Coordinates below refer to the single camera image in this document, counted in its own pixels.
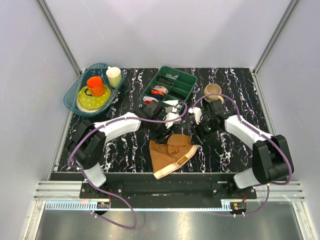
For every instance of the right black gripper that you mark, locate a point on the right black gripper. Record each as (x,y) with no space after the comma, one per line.
(195,134)

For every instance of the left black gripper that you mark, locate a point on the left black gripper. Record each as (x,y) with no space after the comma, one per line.
(159,137)

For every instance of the brown underwear beige waistband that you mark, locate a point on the brown underwear beige waistband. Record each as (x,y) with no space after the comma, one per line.
(171,156)

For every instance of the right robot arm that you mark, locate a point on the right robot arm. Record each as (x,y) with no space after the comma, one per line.
(271,157)

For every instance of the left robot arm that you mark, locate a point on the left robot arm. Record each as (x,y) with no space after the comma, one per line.
(88,141)

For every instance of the red white rolled cloth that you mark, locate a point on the red white rolled cloth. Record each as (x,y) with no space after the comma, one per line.
(148,99)

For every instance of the orange navy rolled cloth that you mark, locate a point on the orange navy rolled cloth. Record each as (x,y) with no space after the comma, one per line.
(156,92)

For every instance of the beige ceramic mug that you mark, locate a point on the beige ceramic mug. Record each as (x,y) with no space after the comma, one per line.
(213,88)

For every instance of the pink grey rolled cloth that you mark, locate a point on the pink grey rolled cloth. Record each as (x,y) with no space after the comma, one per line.
(161,88)

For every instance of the green compartment organizer tray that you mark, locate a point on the green compartment organizer tray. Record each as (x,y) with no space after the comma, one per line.
(179,86)

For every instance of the black rolled cloth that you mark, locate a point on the black rolled cloth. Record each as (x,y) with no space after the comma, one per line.
(164,81)

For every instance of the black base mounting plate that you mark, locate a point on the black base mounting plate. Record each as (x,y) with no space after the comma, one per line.
(170,202)

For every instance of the grey folded cloth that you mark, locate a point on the grey folded cloth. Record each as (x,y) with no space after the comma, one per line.
(172,76)

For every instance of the cream yellow cup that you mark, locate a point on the cream yellow cup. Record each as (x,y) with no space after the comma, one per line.
(114,76)

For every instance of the yellow-green dotted plate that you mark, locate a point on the yellow-green dotted plate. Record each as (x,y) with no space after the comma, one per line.
(90,104)

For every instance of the orange mug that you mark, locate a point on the orange mug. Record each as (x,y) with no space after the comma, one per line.
(95,86)

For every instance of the teal transparent plastic bin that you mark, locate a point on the teal transparent plastic bin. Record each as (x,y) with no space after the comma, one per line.
(97,69)

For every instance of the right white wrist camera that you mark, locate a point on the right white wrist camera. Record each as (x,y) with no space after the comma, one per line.
(196,113)

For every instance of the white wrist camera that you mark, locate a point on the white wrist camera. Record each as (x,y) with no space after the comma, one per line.
(196,113)
(172,118)

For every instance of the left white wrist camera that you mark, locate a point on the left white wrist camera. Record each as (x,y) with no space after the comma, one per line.
(172,118)

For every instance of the right aluminium frame post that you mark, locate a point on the right aluminium frame post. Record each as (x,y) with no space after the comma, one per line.
(276,34)

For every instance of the aluminium frame post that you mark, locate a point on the aluminium frame post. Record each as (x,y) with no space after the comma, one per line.
(59,36)
(276,34)

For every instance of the left aluminium frame post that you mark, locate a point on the left aluminium frame post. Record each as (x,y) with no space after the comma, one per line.
(59,36)

